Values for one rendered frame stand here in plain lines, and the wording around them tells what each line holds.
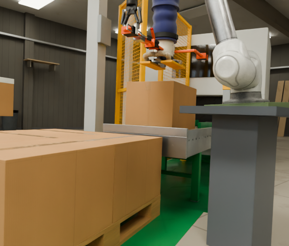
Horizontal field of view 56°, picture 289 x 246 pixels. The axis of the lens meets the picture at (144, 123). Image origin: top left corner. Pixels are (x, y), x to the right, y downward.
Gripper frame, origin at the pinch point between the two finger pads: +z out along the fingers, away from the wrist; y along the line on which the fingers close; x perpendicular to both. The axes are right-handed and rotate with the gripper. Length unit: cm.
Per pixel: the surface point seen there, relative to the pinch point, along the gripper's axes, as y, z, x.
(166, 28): -4, -16, -50
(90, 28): 105, -39, -90
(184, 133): -33, 67, -21
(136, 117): 8, 58, -29
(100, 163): -20, 78, 56
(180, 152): -31, 80, -21
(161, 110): -12, 51, -29
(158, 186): -20, 104, -11
